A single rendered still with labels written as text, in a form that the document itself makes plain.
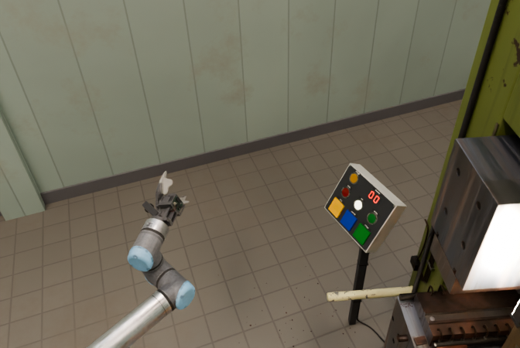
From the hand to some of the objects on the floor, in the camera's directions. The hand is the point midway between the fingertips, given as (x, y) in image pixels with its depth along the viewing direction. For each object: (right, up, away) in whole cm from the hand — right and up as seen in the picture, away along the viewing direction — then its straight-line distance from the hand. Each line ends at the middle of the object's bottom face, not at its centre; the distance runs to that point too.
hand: (174, 183), depth 182 cm
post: (+92, -95, +108) cm, 171 cm away
